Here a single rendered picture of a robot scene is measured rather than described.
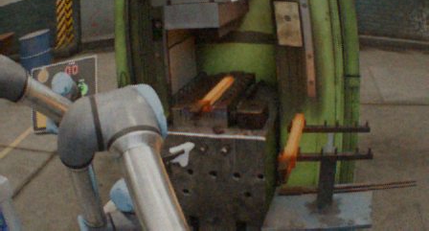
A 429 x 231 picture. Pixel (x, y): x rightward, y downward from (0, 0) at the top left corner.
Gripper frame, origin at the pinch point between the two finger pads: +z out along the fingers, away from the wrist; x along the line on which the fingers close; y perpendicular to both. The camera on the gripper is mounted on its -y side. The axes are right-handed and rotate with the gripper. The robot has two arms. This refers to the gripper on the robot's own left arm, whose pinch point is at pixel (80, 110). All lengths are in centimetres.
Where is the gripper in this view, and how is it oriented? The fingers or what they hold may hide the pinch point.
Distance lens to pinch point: 171.7
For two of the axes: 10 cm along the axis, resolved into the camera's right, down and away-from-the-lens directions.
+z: -0.7, 1.9, 9.8
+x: -9.9, 1.1, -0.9
